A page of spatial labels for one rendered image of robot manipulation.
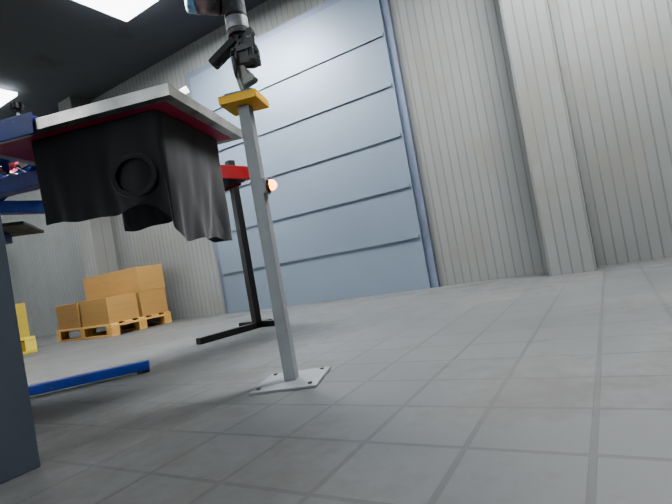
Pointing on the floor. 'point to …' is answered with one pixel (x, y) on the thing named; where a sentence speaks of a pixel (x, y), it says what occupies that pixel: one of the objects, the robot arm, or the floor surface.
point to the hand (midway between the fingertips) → (242, 92)
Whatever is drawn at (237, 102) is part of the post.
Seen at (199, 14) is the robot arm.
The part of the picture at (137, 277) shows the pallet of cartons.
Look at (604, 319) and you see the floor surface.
